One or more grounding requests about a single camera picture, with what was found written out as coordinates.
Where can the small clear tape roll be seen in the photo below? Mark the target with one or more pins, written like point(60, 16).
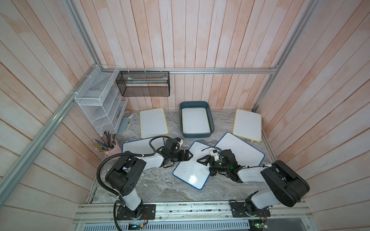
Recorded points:
point(128, 114)

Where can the blue-framed whiteboard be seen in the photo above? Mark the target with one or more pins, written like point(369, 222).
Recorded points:
point(142, 146)
point(246, 155)
point(192, 172)

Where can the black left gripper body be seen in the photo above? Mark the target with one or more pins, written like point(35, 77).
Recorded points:
point(174, 156)

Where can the yellow-framed whiteboard placed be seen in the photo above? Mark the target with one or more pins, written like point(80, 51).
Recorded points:
point(195, 121)

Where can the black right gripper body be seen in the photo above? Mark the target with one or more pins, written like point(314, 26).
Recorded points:
point(218, 166)

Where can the teal plastic storage box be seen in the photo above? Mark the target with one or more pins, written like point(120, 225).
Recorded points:
point(194, 104)

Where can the aluminium horizontal wall rail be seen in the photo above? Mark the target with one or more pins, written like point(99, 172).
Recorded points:
point(223, 70)

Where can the pink pencil cup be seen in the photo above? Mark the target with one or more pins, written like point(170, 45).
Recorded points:
point(115, 150)

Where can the light blue stapler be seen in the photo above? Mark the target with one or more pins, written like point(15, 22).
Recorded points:
point(124, 126)

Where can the yellow-framed whiteboard far left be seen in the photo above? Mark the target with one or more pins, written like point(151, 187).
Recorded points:
point(153, 123)

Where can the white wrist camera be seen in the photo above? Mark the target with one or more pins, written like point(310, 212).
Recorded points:
point(179, 142)
point(215, 154)

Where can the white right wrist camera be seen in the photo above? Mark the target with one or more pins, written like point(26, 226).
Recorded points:
point(215, 154)

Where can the yellow-framed whiteboard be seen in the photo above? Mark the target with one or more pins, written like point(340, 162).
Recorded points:
point(248, 125)
point(153, 123)

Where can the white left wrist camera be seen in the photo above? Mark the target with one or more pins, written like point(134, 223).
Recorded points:
point(179, 142)

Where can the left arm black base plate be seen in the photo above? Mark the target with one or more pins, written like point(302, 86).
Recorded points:
point(141, 213)

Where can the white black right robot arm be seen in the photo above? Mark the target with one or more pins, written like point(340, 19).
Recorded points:
point(285, 186)

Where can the yellow-framed whiteboard far right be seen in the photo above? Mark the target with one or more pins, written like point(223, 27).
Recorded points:
point(248, 125)

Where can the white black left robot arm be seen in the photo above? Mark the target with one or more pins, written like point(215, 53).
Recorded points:
point(124, 175)

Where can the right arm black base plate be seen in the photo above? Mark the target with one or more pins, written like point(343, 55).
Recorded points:
point(244, 209)

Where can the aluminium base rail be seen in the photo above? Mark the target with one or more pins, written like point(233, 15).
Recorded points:
point(186, 211)

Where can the black mesh wall basket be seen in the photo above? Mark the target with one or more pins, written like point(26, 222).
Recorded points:
point(144, 83)

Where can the white wire wall shelf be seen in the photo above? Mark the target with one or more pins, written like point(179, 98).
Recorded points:
point(100, 99)

